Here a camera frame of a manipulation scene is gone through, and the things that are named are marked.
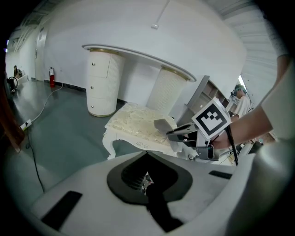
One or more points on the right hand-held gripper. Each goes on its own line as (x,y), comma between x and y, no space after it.
(210,119)

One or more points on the gray cloth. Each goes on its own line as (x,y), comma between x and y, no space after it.
(162,125)

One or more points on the white cushioned seat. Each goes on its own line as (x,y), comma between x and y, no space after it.
(136,124)

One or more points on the person's right forearm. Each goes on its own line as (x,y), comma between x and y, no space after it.
(249,126)

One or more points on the gray open shelf cabinet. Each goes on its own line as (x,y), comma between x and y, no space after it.
(200,96)

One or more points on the white ribbed dressing table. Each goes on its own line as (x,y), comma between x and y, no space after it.
(103,87)

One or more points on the person's white shirt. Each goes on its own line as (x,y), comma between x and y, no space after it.
(280,108)

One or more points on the red fire extinguisher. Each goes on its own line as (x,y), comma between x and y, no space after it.
(52,77)

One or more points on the white power strip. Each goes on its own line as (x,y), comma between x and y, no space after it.
(25,124)

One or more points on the white door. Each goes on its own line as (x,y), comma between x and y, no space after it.
(40,55)

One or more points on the white low bench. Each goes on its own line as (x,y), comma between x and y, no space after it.
(21,78)

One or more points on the brown wooden panel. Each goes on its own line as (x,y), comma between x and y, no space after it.
(11,119)

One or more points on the black round object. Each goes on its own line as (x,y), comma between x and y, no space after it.
(12,84)

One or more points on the gray gripper camera module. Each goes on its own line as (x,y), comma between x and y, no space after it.
(207,153)

